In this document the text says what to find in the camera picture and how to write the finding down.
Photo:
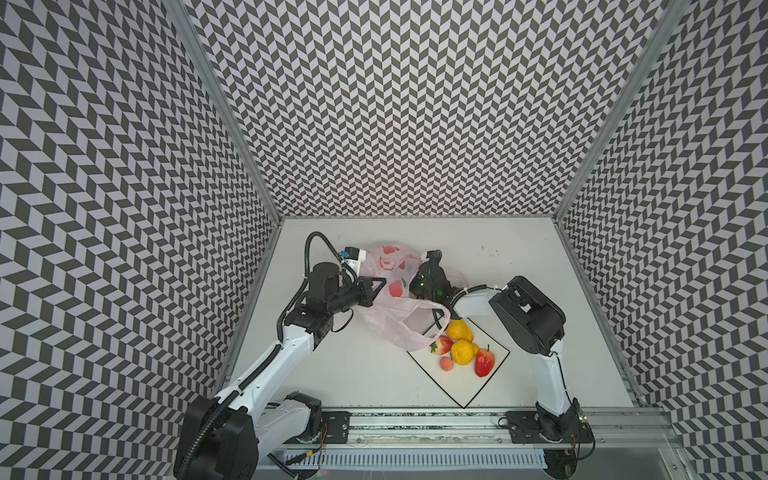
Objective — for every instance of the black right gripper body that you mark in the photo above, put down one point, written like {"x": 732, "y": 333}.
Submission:
{"x": 426, "y": 274}

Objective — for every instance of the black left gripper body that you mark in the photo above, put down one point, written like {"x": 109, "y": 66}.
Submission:
{"x": 361, "y": 294}

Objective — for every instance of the pink translucent plastic bag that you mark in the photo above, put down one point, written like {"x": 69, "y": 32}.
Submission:
{"x": 408, "y": 323}

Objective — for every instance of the yellow fake lemon with stem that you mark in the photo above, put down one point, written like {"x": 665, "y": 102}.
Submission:
{"x": 459, "y": 330}

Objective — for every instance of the red fake strawberry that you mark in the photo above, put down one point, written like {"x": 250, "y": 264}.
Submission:
{"x": 441, "y": 346}

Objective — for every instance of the yellow fake citrus fruit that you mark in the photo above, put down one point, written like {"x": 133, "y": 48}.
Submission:
{"x": 463, "y": 352}

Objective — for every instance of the small pink fake peach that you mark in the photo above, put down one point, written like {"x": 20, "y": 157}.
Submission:
{"x": 446, "y": 363}

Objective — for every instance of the red yellow fake pear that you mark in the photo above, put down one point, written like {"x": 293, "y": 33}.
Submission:
{"x": 484, "y": 362}

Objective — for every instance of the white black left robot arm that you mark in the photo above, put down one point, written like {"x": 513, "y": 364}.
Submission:
{"x": 228, "y": 435}

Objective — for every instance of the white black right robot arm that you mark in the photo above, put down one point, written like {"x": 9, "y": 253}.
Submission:
{"x": 536, "y": 326}

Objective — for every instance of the white square mat black border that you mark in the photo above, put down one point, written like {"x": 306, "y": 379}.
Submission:
{"x": 460, "y": 384}

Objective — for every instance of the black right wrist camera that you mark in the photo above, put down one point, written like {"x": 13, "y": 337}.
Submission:
{"x": 434, "y": 256}

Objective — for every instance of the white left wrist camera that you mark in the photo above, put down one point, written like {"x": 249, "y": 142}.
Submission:
{"x": 352, "y": 259}

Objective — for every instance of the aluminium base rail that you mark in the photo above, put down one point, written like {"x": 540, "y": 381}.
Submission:
{"x": 613, "y": 427}

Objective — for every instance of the aluminium corner post left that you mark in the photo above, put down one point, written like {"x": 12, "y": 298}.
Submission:
{"x": 188, "y": 36}

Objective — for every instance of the aluminium corner post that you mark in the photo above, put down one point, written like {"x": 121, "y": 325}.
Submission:
{"x": 188, "y": 36}
{"x": 669, "y": 20}

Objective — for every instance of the aluminium corner post right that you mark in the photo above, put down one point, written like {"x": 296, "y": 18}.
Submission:
{"x": 669, "y": 20}

